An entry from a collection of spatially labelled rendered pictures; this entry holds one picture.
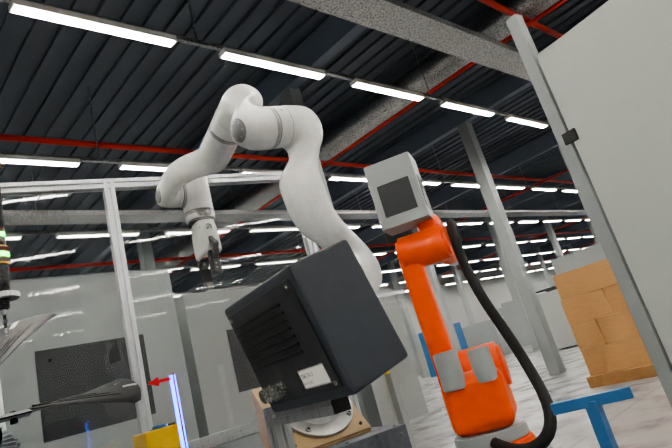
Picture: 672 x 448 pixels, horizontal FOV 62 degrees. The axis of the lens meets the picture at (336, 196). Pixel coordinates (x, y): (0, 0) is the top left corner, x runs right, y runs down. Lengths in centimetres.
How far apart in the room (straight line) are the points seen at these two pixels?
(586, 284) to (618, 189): 670
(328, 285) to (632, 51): 157
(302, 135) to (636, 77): 121
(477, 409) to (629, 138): 310
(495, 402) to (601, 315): 424
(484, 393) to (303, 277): 406
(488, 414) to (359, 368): 403
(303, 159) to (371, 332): 59
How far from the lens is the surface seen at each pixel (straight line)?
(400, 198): 500
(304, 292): 76
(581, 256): 1152
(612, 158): 215
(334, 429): 144
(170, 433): 175
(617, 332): 873
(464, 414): 480
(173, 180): 158
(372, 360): 79
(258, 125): 125
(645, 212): 210
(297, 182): 125
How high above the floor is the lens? 107
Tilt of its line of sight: 17 degrees up
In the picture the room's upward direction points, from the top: 16 degrees counter-clockwise
